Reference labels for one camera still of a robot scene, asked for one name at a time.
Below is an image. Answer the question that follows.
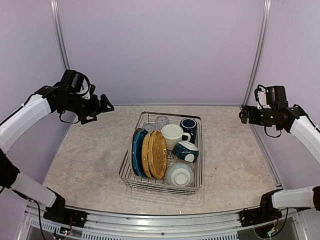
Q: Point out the aluminium front rail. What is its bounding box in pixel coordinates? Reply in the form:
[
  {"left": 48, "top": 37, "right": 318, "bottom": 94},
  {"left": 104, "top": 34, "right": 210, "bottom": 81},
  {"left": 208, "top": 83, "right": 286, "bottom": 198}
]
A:
[{"left": 15, "top": 202, "right": 310, "bottom": 240}]

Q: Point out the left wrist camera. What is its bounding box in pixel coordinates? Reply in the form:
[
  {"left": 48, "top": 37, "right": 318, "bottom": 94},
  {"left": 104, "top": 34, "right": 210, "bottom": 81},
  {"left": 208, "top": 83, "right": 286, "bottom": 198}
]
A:
[{"left": 59, "top": 69, "right": 91, "bottom": 98}]

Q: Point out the clear glass tumbler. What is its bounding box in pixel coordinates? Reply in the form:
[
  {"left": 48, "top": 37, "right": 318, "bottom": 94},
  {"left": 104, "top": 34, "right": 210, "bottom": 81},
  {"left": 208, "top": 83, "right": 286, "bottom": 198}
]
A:
[
  {"left": 142, "top": 121, "right": 156, "bottom": 132},
  {"left": 155, "top": 115, "right": 170, "bottom": 131}
]

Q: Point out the pale striped bowl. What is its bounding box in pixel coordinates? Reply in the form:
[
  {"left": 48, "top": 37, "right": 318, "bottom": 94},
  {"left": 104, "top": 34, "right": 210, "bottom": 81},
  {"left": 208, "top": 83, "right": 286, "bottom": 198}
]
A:
[{"left": 165, "top": 162, "right": 194, "bottom": 187}]

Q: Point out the teal and white bowl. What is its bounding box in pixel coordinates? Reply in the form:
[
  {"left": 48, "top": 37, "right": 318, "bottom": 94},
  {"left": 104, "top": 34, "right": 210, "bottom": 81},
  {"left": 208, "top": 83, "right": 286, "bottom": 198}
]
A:
[{"left": 171, "top": 141, "right": 199, "bottom": 163}]

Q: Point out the cream ribbed mug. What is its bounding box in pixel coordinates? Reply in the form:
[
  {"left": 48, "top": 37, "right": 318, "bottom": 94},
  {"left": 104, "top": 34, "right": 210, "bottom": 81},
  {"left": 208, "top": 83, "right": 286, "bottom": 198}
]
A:
[{"left": 161, "top": 124, "right": 191, "bottom": 151}]

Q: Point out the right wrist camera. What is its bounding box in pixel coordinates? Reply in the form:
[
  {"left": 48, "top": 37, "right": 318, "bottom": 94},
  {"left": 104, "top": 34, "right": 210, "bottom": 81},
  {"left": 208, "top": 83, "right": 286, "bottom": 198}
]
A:
[{"left": 254, "top": 84, "right": 289, "bottom": 111}]

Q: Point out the bird pattern ceramic plate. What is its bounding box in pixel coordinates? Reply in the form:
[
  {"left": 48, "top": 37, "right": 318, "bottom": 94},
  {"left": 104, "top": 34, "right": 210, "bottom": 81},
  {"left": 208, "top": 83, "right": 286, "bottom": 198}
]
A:
[{"left": 131, "top": 127, "right": 143, "bottom": 144}]

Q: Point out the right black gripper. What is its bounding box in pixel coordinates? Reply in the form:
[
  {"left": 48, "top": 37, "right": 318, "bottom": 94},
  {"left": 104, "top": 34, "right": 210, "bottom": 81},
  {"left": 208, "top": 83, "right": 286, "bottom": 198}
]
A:
[{"left": 239, "top": 105, "right": 277, "bottom": 127}]

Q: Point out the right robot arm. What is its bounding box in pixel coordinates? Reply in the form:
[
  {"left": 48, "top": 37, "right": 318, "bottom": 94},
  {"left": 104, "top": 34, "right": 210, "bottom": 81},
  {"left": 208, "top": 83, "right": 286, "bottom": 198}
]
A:
[{"left": 238, "top": 105, "right": 320, "bottom": 222}]

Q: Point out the dark blue mug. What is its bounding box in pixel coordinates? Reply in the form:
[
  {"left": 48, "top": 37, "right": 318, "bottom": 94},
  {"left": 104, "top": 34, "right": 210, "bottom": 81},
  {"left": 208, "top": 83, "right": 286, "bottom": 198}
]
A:
[{"left": 179, "top": 118, "right": 198, "bottom": 144}]

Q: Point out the yellow polka dot plate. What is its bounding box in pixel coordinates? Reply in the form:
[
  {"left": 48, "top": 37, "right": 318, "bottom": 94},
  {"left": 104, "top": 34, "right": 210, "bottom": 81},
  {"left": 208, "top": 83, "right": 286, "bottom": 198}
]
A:
[
  {"left": 141, "top": 130, "right": 154, "bottom": 179},
  {"left": 147, "top": 131, "right": 168, "bottom": 180}
]

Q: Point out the aluminium frame post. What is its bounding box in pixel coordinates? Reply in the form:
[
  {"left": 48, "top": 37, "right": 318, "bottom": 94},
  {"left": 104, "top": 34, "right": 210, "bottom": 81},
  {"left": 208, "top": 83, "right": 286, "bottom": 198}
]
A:
[
  {"left": 50, "top": 0, "right": 70, "bottom": 70},
  {"left": 242, "top": 0, "right": 272, "bottom": 106}
]

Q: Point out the left aluminium frame post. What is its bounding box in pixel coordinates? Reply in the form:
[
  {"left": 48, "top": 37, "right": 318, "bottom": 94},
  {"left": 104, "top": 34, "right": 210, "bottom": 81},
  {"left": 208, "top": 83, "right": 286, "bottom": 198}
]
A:
[{"left": 50, "top": 0, "right": 70, "bottom": 70}]

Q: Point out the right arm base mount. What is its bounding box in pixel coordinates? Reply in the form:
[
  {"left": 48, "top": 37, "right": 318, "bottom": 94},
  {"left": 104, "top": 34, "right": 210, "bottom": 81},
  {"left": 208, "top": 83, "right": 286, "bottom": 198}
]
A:
[{"left": 239, "top": 207, "right": 283, "bottom": 227}]

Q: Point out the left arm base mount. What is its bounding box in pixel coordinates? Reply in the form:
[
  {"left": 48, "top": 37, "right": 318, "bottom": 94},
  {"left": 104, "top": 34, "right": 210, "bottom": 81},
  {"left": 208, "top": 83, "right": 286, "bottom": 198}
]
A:
[{"left": 43, "top": 208, "right": 88, "bottom": 228}]

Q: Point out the blue polka dot plate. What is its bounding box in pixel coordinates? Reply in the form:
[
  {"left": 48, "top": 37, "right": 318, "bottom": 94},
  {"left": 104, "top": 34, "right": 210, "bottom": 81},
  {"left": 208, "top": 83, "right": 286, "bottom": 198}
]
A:
[{"left": 132, "top": 129, "right": 148, "bottom": 178}]

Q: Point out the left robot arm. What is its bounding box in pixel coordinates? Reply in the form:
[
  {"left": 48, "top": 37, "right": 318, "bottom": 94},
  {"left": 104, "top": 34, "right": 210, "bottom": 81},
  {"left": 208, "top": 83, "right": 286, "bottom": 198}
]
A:
[{"left": 0, "top": 86, "right": 115, "bottom": 223}]

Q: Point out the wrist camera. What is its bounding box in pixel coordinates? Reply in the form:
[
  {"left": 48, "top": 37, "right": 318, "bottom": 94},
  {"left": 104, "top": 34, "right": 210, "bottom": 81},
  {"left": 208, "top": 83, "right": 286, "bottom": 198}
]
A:
[
  {"left": 254, "top": 84, "right": 289, "bottom": 111},
  {"left": 59, "top": 69, "right": 91, "bottom": 98}
]

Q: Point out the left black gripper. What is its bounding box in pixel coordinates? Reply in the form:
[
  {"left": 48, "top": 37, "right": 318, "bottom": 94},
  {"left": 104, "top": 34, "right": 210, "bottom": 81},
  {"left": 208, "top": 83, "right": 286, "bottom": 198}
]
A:
[{"left": 59, "top": 92, "right": 115, "bottom": 124}]

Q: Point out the right aluminium frame post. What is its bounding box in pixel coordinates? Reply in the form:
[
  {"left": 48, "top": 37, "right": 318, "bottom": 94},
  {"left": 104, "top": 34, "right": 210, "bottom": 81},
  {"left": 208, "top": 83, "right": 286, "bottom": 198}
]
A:
[{"left": 242, "top": 0, "right": 272, "bottom": 106}]

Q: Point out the metal wire dish rack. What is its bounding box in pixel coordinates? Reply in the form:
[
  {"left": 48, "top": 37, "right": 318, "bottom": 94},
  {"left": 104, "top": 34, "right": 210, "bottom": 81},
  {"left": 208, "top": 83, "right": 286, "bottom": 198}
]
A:
[{"left": 118, "top": 111, "right": 204, "bottom": 195}]

